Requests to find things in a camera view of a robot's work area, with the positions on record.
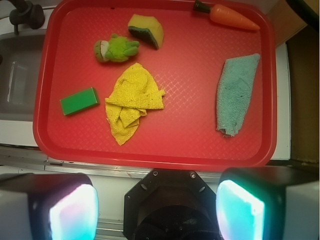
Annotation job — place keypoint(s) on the yellow green sponge wedge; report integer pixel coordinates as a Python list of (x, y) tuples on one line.
[(146, 28)]

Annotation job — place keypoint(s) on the grey toy sink basin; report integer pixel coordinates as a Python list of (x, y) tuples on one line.
[(20, 58)]

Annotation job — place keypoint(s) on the green rectangular block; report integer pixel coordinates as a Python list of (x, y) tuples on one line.
[(79, 101)]

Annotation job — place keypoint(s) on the black toy faucet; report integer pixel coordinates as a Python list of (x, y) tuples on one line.
[(26, 13)]

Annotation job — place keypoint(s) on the green plush toy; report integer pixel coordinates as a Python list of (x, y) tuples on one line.
[(117, 50)]

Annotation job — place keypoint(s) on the black octagonal mount plate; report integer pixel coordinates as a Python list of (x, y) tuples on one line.
[(170, 205)]

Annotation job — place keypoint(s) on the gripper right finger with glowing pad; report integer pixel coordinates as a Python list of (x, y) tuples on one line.
[(269, 203)]

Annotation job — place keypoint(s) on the orange toy carrot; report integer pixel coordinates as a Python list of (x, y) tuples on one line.
[(223, 15)]

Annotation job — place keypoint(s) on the yellow crumpled cloth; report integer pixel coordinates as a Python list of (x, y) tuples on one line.
[(134, 93)]

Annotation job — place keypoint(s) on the red plastic tray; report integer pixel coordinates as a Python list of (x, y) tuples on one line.
[(188, 67)]

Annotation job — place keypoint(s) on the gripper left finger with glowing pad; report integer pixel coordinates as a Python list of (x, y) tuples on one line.
[(54, 206)]

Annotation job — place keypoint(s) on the teal folded cloth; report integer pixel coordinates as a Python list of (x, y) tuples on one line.
[(234, 93)]

